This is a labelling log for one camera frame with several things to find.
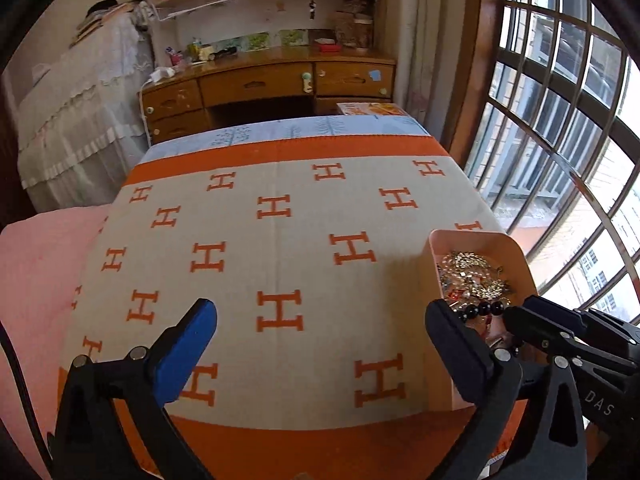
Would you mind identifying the pink bed sheet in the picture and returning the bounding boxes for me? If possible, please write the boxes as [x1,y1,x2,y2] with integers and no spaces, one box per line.
[0,205,118,480]

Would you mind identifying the group of small bottles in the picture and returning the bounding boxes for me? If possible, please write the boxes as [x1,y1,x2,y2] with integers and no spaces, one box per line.
[166,39,237,65]

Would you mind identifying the white lace covered furniture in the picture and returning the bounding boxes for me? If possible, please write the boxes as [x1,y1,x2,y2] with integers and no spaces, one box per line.
[0,2,156,213]

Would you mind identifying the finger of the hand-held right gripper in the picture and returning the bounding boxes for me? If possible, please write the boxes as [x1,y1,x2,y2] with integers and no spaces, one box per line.
[522,296,593,328]
[502,306,583,358]

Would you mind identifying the dark framed grid window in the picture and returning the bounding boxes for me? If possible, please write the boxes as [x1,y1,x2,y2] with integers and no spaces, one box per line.
[465,0,640,326]

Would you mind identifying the pale patterned curtain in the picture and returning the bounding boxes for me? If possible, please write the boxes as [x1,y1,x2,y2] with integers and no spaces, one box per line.
[395,0,483,156]

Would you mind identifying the green printed picture cards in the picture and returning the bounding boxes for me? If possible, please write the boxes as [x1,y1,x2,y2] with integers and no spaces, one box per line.
[235,29,311,52]

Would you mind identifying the black cable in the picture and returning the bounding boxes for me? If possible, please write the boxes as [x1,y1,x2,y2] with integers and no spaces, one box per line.
[0,320,53,476]

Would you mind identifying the pink plastic tray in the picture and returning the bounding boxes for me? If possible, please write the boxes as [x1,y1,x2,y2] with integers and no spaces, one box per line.
[429,229,538,411]

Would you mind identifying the brown patterned box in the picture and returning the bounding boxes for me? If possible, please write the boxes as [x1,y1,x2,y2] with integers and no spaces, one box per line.
[334,10,356,47]

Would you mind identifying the cream and orange patterned blanket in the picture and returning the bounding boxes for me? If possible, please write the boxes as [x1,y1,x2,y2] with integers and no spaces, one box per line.
[57,135,531,480]

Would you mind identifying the black bead bracelet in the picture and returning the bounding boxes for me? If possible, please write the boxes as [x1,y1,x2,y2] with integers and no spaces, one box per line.
[452,300,506,322]

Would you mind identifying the heap of chains and charms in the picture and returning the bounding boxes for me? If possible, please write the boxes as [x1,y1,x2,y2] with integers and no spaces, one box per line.
[435,250,516,351]

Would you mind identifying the orange printed box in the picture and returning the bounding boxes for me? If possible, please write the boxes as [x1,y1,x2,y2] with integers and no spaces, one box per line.
[336,102,406,119]

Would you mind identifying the white charger cable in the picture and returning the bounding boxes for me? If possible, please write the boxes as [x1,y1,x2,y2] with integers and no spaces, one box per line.
[139,79,154,147]

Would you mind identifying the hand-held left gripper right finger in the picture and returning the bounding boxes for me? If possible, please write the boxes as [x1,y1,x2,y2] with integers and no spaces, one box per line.
[424,299,588,480]

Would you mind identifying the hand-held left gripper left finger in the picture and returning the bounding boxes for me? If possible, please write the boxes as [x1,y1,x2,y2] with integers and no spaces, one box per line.
[52,298,218,480]

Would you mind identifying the brown lidded jar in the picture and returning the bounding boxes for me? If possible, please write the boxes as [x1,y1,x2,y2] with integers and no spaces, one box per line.
[352,15,375,52]

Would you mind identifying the wooden desk with drawers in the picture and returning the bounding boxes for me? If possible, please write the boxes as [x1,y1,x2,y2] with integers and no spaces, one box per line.
[138,49,398,145]

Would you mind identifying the light blue printed sheet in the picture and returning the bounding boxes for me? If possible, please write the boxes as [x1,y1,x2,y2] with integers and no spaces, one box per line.
[137,115,431,163]

